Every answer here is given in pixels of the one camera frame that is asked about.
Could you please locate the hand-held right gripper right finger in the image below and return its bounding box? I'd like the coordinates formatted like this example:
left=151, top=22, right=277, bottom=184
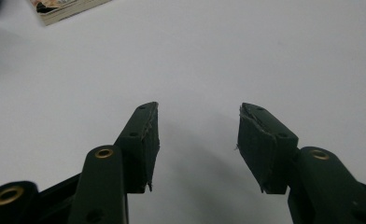
left=236, top=102, right=366, bottom=224

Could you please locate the white table mat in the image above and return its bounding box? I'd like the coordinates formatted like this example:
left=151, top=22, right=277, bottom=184
left=0, top=0, right=366, bottom=224

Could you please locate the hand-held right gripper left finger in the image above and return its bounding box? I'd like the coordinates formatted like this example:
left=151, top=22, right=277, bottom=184
left=68, top=101, right=161, bottom=224

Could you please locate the illustrated magazine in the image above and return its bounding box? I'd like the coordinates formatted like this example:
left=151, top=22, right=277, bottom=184
left=30, top=0, right=112, bottom=26

